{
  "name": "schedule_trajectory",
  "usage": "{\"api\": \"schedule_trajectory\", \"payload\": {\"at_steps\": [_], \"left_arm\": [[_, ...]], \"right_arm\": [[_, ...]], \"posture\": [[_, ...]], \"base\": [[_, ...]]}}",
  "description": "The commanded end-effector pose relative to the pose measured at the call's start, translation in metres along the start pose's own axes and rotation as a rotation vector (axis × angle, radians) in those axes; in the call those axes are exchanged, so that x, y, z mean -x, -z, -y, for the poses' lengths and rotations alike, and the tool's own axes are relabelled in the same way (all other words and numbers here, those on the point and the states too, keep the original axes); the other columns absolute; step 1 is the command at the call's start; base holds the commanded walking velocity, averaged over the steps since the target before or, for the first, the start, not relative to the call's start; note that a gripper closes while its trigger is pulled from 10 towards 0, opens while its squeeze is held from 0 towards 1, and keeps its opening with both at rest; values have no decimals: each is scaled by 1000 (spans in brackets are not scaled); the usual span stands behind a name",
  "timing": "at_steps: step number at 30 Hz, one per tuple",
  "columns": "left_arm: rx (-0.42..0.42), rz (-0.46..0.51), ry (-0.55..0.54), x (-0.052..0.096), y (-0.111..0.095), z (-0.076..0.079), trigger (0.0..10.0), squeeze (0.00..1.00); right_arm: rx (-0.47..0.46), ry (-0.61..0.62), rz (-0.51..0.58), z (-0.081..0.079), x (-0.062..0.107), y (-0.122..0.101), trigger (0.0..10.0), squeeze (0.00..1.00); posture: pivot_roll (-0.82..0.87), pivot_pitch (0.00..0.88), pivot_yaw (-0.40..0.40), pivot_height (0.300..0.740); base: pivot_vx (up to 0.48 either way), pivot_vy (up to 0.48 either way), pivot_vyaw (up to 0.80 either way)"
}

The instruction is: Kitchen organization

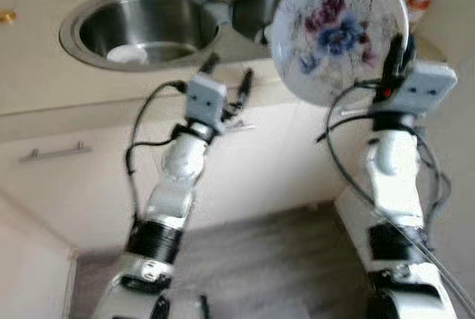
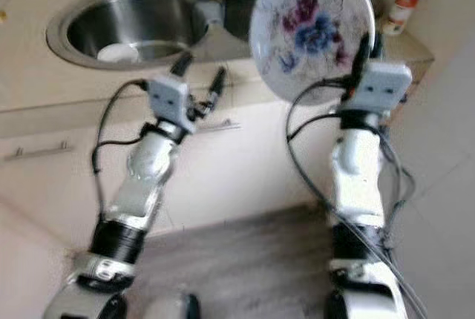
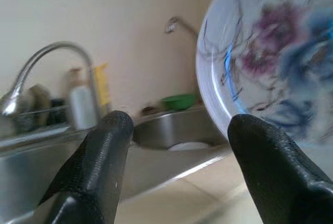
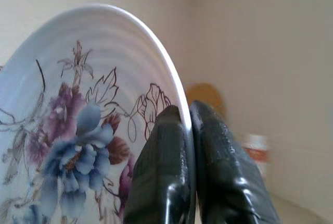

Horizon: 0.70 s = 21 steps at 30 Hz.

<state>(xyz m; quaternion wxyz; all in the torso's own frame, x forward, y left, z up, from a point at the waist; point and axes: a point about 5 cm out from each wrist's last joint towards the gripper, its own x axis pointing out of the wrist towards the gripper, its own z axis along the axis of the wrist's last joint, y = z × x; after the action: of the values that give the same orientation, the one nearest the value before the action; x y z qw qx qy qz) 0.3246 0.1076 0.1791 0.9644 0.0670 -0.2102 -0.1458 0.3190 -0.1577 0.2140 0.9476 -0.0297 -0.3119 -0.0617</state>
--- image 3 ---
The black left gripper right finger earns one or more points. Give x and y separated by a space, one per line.
281 177

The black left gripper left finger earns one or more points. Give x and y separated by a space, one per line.
99 161

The floral white deep plate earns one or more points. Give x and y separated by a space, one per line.
260 52

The white pump bottle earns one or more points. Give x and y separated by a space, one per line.
82 109

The stainless steel double sink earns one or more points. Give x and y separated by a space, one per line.
161 135

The black sink strainer plug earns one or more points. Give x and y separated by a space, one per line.
148 109

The yellow detergent bottle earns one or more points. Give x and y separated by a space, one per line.
102 86

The white ceramic bowl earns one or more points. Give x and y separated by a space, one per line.
187 146

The green plastic bowl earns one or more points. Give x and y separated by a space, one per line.
178 102

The slim curved steel faucet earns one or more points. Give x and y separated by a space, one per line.
182 24

